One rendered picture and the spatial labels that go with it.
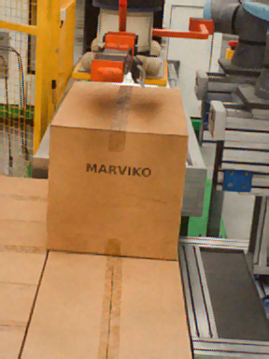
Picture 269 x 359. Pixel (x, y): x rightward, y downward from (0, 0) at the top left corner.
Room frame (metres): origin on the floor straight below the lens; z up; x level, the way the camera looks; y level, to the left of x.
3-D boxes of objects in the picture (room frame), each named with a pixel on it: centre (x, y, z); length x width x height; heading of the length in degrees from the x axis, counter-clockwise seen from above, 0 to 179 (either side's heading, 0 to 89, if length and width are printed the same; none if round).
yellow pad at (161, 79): (2.08, -0.09, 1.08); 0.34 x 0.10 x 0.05; 178
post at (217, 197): (3.03, -0.51, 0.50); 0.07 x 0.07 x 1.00; 0
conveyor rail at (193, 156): (3.62, -0.33, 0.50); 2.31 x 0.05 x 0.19; 0
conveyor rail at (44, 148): (3.62, 0.32, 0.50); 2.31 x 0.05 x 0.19; 0
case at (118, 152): (2.08, 0.00, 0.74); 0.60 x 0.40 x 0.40; 179
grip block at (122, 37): (1.83, 0.02, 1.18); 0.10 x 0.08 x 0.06; 88
